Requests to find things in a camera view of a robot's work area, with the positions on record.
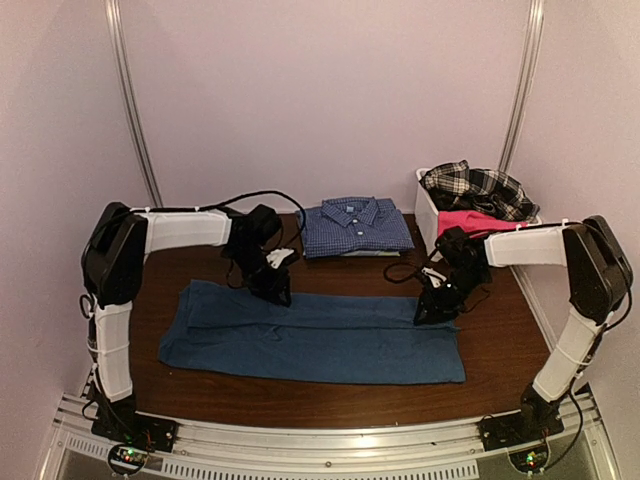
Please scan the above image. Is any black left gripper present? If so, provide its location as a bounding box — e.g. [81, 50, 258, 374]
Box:
[227, 245, 293, 309]

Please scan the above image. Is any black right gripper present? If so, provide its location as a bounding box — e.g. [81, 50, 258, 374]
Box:
[414, 267, 489, 326]

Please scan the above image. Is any dark blue polo shirt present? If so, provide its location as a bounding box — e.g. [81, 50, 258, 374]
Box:
[158, 280, 466, 385]

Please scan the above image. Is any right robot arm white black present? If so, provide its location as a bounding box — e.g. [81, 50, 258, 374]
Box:
[414, 215, 634, 404]

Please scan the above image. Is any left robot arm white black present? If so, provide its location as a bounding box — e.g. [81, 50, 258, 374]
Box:
[81, 202, 300, 402]

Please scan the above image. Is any white plastic laundry bin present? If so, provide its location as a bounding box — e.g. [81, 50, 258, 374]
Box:
[415, 169, 539, 246]

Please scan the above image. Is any light patterned folded garment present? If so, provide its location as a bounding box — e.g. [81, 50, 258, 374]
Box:
[341, 250, 400, 257]

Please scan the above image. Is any blue checked folded shirt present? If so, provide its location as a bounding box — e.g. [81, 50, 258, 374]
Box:
[295, 197, 414, 259]

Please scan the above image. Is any pink cloth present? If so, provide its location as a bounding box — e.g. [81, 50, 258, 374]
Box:
[437, 210, 529, 237]

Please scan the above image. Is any black white plaid shirt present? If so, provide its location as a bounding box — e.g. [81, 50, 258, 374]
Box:
[419, 160, 540, 222]

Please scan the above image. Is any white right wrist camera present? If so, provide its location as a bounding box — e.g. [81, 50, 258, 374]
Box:
[421, 267, 447, 288]

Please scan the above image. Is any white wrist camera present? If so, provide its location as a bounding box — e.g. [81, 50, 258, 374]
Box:
[421, 267, 447, 288]
[266, 248, 299, 270]

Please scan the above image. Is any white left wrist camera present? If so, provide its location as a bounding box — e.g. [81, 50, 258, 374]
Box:
[266, 248, 299, 270]

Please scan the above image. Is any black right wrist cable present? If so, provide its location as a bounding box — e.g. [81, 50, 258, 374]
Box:
[383, 247, 444, 284]

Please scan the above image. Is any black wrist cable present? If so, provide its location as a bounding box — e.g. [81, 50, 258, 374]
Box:
[383, 247, 444, 284]
[149, 188, 307, 251]

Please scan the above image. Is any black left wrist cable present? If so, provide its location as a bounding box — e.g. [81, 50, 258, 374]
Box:
[149, 188, 307, 251]

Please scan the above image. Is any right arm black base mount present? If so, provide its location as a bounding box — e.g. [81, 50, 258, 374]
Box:
[476, 411, 564, 476]

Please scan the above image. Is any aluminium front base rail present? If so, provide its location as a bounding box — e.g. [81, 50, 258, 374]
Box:
[42, 392, 614, 480]

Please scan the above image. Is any right aluminium frame post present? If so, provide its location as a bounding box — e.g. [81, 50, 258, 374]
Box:
[498, 0, 545, 173]

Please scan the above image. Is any aluminium frame post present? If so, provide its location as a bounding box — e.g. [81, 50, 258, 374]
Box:
[498, 0, 545, 173]
[104, 0, 163, 207]

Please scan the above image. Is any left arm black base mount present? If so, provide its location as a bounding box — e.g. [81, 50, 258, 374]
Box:
[91, 414, 178, 477]

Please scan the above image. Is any left aluminium frame post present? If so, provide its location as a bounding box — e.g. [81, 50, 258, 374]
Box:
[104, 0, 163, 207]

